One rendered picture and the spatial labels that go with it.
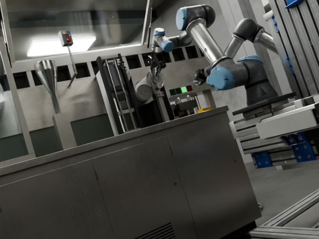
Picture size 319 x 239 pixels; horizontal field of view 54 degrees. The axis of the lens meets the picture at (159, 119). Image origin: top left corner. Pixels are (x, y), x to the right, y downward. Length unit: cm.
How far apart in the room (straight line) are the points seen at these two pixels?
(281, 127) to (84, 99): 158
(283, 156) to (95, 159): 98
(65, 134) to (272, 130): 130
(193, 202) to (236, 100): 321
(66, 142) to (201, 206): 95
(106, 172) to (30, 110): 86
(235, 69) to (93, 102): 131
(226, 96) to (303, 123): 393
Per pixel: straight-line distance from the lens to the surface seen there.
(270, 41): 219
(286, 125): 135
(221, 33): 515
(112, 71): 215
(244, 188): 227
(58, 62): 256
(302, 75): 166
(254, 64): 159
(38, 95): 246
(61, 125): 215
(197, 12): 175
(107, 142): 182
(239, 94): 501
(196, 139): 209
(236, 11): 464
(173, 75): 284
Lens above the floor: 76
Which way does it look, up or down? 5 degrees up
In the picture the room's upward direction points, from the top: 18 degrees counter-clockwise
